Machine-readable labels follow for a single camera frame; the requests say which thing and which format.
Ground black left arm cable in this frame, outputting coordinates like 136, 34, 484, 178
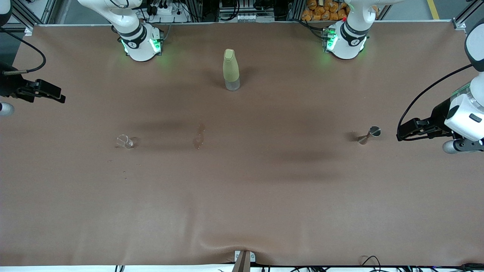
396, 63, 474, 141

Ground steel double jigger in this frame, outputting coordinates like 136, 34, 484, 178
358, 126, 382, 145

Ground orange snack bags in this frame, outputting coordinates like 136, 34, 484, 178
302, 0, 348, 21

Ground clear glass beaker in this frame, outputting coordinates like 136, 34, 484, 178
115, 134, 135, 149

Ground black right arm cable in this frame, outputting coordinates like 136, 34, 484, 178
0, 27, 47, 76

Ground green sleeved glass bottle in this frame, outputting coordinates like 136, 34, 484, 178
223, 48, 241, 91

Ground white power strip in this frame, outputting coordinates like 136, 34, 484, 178
149, 3, 189, 23

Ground aluminium frame rail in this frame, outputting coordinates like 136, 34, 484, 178
452, 0, 484, 30
8, 0, 57, 31

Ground black cable loop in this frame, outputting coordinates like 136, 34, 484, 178
359, 256, 382, 272

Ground wet liquid spill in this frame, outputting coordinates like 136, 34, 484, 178
192, 123, 206, 150

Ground grey metal table bracket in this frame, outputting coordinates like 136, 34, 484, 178
233, 250, 256, 272

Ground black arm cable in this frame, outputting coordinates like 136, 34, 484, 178
396, 63, 474, 141
0, 27, 47, 76

